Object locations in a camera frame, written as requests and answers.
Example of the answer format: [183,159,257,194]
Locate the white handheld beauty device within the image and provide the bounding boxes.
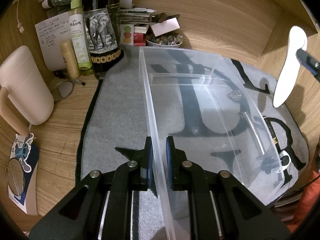
[273,25,308,108]

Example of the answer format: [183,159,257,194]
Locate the clear plastic storage bin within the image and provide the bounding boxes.
[139,47,284,239]

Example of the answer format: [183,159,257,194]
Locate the grey mat with black letters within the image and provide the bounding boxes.
[76,47,309,239]

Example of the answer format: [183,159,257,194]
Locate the black pen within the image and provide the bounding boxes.
[53,71,86,86]

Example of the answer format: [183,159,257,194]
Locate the blue cartoon sticker card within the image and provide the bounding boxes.
[5,133,39,216]

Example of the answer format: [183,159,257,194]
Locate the small round mirror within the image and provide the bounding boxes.
[6,158,24,196]

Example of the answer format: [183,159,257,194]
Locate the white bowl of trinkets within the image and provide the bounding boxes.
[145,34,184,48]

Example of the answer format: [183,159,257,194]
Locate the red small box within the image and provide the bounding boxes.
[133,33,146,46]

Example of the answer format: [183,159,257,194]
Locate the fruit picture card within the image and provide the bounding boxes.
[120,24,134,46]

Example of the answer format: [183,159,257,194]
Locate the gold cylindrical tube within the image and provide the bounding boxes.
[60,40,80,79]

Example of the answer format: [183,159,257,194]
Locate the white folded card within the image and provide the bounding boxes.
[151,18,180,37]

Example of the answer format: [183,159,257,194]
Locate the stack of books and papers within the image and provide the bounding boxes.
[118,7,157,34]

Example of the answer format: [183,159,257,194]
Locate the green spray bottle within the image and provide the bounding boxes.
[68,0,93,76]

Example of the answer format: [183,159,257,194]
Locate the white handwritten note paper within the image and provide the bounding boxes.
[35,12,71,72]

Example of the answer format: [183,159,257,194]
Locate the dark wine bottle elephant label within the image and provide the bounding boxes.
[82,0,124,79]

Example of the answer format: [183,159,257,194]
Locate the beige mug with handle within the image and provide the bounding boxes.
[1,46,54,137]

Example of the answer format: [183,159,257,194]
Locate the white hanging cable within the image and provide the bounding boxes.
[15,0,25,34]

